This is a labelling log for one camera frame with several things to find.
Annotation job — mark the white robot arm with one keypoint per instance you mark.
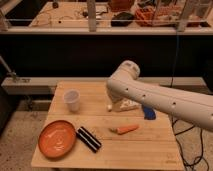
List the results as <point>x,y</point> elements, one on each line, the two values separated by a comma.
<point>191,107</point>

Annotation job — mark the orange ceramic bowl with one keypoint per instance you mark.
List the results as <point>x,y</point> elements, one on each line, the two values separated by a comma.
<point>57,139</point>

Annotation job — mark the blue cloth piece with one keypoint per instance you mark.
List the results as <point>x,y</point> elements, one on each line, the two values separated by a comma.
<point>149,113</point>

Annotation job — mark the black tray on bench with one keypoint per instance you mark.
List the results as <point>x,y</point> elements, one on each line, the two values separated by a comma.
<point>122,19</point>

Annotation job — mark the white plastic bottle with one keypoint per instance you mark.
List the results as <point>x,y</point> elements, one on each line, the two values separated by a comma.
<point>123,105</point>

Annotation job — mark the orange crate on bench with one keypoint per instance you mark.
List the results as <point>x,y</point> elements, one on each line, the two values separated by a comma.
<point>158,17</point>

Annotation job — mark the metal clamp bracket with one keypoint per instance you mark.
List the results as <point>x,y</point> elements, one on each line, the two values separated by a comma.
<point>12,74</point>

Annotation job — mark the black striped block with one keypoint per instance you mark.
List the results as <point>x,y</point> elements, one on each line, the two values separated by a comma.
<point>88,139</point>

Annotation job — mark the orange carrot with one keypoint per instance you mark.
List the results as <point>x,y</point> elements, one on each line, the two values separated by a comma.
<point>124,129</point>

